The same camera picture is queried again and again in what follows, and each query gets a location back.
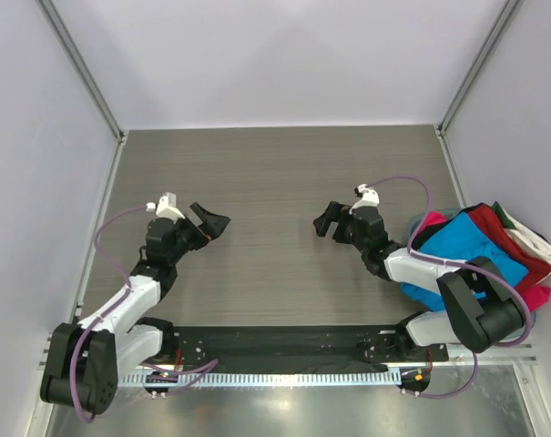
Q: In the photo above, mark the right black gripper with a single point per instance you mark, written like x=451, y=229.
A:
x=342, y=223

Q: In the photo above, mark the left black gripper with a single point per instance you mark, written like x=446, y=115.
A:
x=195, y=228

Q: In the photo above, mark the blue t shirt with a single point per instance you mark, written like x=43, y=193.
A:
x=462, y=239

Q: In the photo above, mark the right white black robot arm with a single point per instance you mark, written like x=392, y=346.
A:
x=480, y=308

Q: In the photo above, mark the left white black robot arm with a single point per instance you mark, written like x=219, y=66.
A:
x=87, y=358

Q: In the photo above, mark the red t shirt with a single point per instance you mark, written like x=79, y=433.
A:
x=486, y=220

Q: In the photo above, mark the dark green t shirt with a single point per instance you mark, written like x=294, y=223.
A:
x=502, y=216

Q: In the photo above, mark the white t shirt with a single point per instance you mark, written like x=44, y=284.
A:
x=530, y=242

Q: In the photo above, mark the pink t shirt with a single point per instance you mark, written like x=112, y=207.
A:
x=537, y=296

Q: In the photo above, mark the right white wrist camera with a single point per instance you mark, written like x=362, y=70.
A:
x=367, y=197

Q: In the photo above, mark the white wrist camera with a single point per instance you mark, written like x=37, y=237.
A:
x=367, y=197
x=166, y=207

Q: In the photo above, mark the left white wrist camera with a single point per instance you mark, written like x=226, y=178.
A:
x=166, y=207

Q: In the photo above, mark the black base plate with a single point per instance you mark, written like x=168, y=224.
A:
x=295, y=349

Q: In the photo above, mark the right aluminium frame post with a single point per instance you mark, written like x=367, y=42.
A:
x=493, y=37

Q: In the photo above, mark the aluminium frame post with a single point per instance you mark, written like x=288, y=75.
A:
x=493, y=37
x=64, y=37

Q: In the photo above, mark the perforated metal rail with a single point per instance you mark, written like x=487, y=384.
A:
x=143, y=379

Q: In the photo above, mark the left aluminium frame post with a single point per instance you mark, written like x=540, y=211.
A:
x=64, y=37

